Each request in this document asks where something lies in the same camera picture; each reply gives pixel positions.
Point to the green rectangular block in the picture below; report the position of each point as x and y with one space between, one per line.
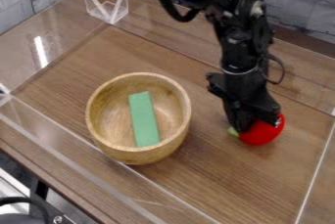
144 119

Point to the red plush fruit green stem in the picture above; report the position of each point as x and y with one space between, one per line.
262 132

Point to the round wooden bowl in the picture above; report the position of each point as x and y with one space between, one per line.
109 118

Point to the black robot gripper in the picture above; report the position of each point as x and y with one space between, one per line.
246 97

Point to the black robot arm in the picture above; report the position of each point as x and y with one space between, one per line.
246 35

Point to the black metal table leg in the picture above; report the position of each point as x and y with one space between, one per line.
38 193

